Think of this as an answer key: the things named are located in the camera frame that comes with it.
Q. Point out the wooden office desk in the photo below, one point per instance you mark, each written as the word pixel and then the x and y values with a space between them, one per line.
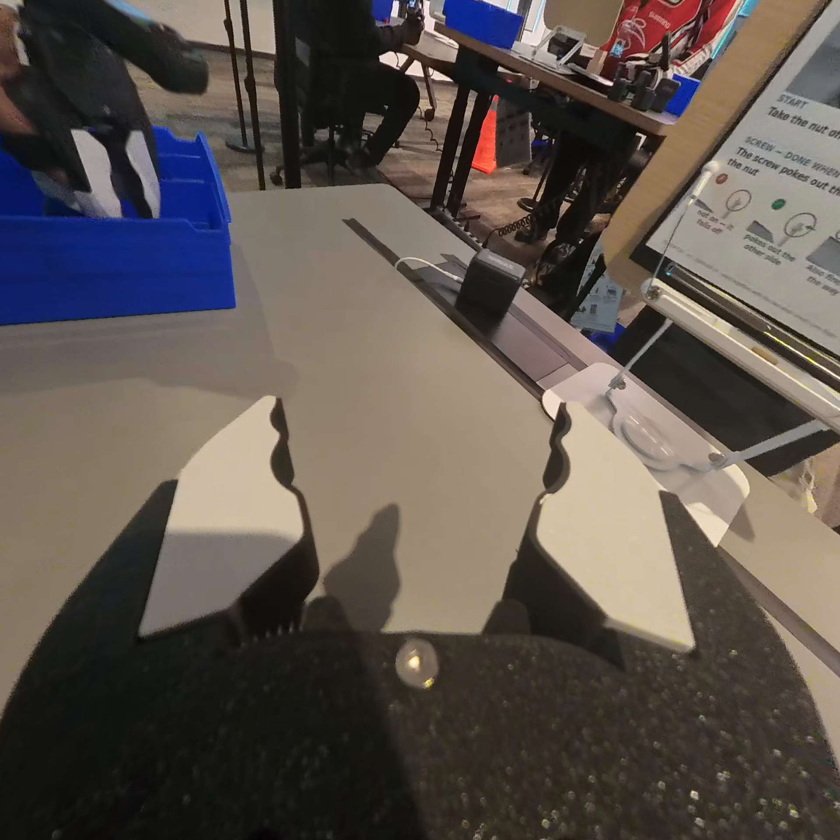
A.
pixel 558 85

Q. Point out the black vertical pole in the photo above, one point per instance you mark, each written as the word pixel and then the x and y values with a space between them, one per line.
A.
pixel 287 98

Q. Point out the person's left hand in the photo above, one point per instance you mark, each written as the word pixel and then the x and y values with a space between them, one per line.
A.
pixel 10 108

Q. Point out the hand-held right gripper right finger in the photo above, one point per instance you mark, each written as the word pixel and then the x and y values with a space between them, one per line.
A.
pixel 610 544

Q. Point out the black cube device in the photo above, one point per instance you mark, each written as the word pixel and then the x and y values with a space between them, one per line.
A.
pixel 492 282

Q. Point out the cluster of black gadgets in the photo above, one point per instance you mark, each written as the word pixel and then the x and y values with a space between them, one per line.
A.
pixel 646 85

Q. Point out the printed instruction sheet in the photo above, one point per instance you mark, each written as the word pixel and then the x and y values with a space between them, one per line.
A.
pixel 774 197

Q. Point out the white printed floor sign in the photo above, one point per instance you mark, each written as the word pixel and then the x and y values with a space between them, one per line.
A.
pixel 513 141

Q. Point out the blue storage bin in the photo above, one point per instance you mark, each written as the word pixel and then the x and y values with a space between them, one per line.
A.
pixel 482 23

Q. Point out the black office chair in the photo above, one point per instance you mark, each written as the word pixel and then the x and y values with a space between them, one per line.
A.
pixel 321 111

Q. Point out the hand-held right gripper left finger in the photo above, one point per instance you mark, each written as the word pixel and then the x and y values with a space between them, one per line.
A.
pixel 223 531

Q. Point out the blue plastic parts bin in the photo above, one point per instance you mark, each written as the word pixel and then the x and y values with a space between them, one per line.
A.
pixel 118 269

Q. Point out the orange traffic cone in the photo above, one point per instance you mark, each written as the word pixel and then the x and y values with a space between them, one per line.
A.
pixel 485 148

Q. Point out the blue white patterned bag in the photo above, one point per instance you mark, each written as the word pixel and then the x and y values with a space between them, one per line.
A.
pixel 600 295

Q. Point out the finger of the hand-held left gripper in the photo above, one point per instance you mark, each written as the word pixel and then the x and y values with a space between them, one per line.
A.
pixel 98 177
pixel 144 177

